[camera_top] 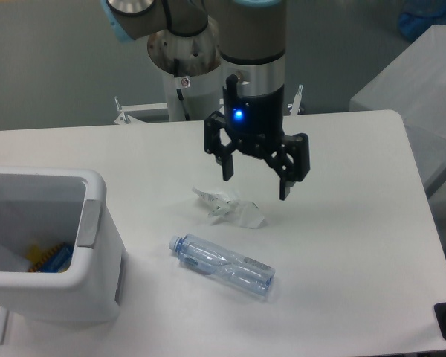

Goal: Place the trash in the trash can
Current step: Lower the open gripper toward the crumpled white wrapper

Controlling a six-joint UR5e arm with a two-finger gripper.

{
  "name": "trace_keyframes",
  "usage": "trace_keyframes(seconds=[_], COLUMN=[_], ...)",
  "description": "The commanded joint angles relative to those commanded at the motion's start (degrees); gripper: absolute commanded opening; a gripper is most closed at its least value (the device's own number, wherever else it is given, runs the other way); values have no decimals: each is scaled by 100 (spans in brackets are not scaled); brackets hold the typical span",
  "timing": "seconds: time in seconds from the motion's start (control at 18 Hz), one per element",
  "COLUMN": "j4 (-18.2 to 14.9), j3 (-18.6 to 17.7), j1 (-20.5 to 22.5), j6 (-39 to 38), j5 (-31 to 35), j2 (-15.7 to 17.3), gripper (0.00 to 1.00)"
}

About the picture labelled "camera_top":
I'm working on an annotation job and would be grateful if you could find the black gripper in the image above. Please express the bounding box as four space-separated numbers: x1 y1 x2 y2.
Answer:
204 74 311 201

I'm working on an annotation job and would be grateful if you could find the white paper wrapper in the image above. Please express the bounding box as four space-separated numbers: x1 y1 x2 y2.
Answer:
192 187 265 229

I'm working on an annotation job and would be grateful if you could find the clear plastic water bottle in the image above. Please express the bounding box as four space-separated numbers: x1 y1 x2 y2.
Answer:
168 234 275 297

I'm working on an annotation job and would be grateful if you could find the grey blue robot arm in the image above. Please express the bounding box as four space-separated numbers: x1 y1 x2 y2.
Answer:
101 1 310 199

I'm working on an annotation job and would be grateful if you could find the blue yellow trash in bin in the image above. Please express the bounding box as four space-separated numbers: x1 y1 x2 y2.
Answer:
25 242 74 273

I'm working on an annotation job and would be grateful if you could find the white trash can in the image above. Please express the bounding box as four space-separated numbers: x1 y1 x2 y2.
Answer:
0 167 127 322

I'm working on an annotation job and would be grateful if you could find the grey covered side table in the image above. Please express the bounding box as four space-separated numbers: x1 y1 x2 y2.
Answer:
349 25 446 196

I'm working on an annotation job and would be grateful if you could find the blue plastic bag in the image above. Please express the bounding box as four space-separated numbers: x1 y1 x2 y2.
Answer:
397 0 446 42

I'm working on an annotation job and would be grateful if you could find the white pedestal foot right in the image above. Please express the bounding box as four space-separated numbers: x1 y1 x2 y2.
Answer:
288 84 305 116

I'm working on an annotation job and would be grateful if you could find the white pedestal foot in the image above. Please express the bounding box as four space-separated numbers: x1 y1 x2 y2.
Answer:
288 84 305 116
114 97 169 125

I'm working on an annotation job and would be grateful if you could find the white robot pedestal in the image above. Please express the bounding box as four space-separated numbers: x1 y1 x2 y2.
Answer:
146 20 225 122

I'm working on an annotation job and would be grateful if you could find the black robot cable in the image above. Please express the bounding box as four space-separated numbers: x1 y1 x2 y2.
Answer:
172 57 191 121

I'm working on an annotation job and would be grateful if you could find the white pedestal foot left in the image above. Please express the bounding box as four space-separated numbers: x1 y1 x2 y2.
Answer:
114 97 169 125

